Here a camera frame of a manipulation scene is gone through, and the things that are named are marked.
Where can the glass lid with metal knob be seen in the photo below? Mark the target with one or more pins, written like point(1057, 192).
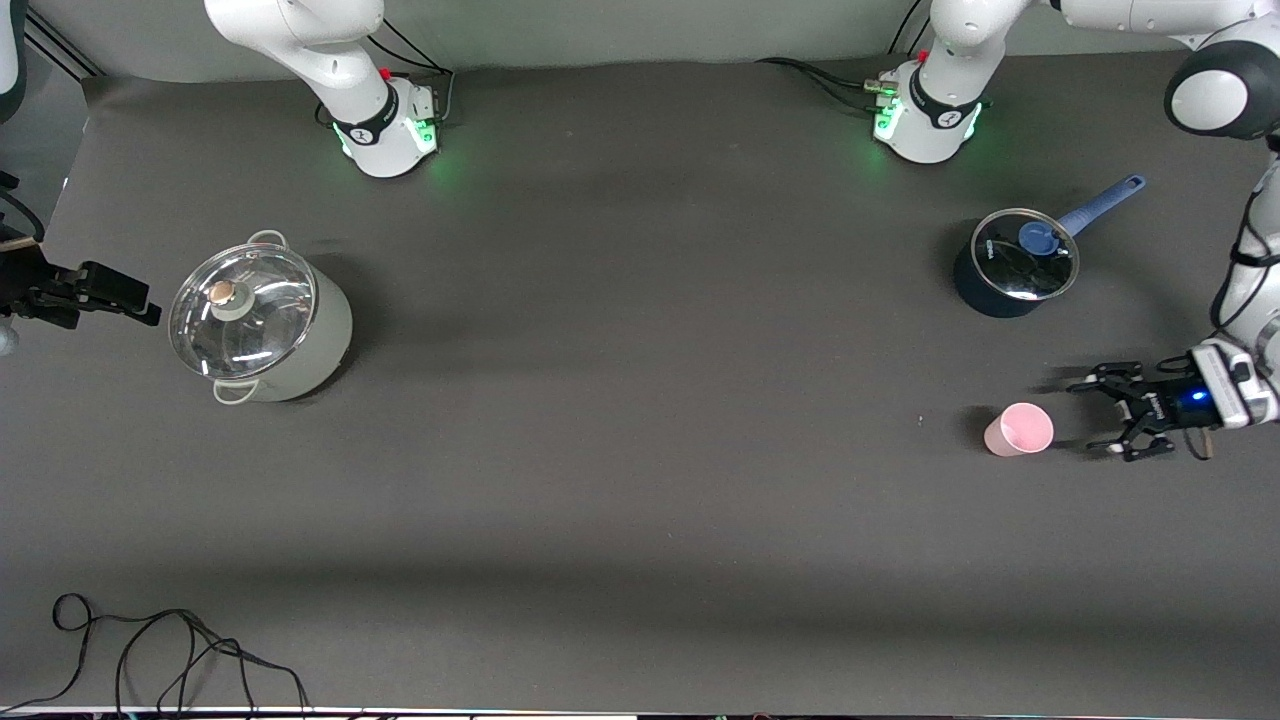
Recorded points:
point(245, 310)

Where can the dark grey table mat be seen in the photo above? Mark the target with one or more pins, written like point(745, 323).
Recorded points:
point(640, 400)

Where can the pink plastic cup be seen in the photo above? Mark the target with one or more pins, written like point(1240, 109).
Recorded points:
point(1022, 430)

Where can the glass lid with blue knob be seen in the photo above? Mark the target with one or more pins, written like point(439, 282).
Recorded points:
point(1020, 265)

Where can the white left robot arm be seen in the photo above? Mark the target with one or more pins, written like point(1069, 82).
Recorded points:
point(930, 120)

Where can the dark blue saucepan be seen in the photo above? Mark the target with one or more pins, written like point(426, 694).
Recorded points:
point(985, 295)

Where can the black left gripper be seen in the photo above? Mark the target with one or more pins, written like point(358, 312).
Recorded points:
point(1168, 404)

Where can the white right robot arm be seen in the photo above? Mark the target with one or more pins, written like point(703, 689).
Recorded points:
point(380, 130)

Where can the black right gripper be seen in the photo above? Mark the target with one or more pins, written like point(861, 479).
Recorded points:
point(28, 290)

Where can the pale grey cooking pot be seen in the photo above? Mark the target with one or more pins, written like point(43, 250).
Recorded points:
point(320, 340)

